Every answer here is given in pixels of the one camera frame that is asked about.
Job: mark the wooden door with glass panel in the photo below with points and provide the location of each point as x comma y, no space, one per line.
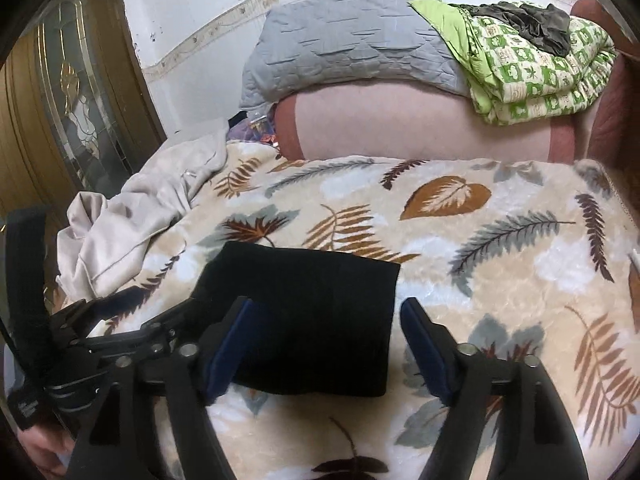
75,100

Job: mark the leaf print blanket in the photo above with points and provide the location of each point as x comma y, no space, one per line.
500,285

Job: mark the pink cushion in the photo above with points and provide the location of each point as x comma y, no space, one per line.
400,125

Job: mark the brown padded headboard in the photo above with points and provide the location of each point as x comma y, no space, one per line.
610,120

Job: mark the beige crumpled cloth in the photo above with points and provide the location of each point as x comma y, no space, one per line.
125,220

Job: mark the grey quilted blanket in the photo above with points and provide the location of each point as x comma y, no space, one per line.
350,45

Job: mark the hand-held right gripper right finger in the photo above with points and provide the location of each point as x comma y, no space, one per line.
430,355

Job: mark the green patterned quilt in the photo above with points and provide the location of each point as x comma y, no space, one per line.
525,80

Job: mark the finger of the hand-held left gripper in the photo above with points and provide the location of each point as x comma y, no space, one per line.
120,305
165,327

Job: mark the dark olive garment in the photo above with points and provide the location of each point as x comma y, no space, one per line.
540,25

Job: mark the black pants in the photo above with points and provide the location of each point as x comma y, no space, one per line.
310,310

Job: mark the colourful printed cloth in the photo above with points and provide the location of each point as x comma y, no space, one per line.
255,132

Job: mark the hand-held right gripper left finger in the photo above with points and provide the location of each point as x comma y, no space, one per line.
225,360

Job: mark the person's left hand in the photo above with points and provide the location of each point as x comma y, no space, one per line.
42,452

